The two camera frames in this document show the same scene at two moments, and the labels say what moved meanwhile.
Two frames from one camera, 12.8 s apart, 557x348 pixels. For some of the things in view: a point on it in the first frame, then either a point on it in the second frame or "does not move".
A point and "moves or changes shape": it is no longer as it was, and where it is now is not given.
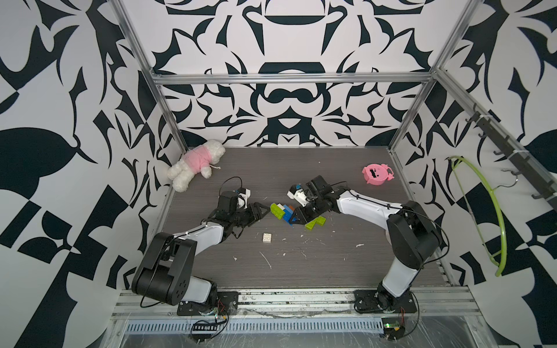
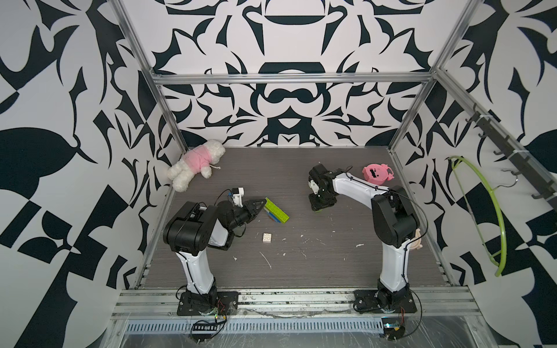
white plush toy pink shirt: x=198 y=159 does not move
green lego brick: x=277 y=211 moves or changes shape
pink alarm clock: x=376 y=174 does not move
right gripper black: x=299 y=217 to x=314 y=204
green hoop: x=503 y=258 does not move
